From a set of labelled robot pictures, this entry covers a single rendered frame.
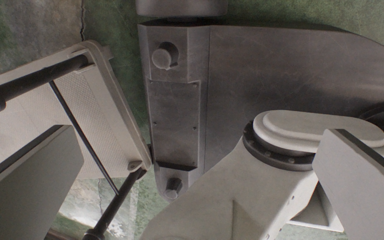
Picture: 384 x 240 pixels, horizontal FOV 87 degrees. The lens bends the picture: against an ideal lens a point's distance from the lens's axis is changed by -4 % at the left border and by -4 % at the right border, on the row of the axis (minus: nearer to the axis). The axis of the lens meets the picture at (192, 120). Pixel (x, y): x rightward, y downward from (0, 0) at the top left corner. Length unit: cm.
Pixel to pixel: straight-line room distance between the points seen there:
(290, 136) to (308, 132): 3
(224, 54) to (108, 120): 33
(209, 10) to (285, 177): 32
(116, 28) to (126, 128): 31
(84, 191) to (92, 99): 78
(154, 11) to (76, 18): 39
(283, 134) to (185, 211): 19
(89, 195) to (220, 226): 110
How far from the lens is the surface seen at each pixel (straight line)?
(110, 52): 59
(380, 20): 69
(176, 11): 43
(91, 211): 140
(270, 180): 33
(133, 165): 61
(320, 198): 52
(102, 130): 61
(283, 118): 38
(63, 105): 47
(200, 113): 49
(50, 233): 192
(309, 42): 46
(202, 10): 44
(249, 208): 29
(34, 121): 77
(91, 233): 51
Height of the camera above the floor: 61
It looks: 57 degrees down
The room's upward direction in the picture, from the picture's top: 156 degrees counter-clockwise
